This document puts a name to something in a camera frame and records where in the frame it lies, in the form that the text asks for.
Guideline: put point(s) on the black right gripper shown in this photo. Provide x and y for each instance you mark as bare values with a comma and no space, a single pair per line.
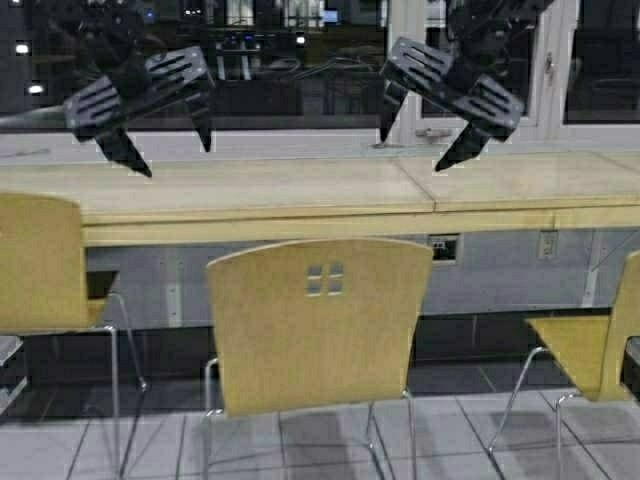
455,85

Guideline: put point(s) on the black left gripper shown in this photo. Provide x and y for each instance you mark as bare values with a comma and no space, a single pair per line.
102,110

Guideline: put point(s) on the yellow wooden chair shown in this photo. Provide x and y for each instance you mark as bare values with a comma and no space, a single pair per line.
312,323
44,284
589,350

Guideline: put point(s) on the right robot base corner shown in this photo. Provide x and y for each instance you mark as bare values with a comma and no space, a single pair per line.
630,375

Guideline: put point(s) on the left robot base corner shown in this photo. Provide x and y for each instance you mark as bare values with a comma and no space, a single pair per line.
14,376

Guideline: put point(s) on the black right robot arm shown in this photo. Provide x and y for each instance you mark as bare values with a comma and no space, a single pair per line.
482,30

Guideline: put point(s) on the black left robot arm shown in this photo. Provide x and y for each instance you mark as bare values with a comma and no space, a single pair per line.
111,32

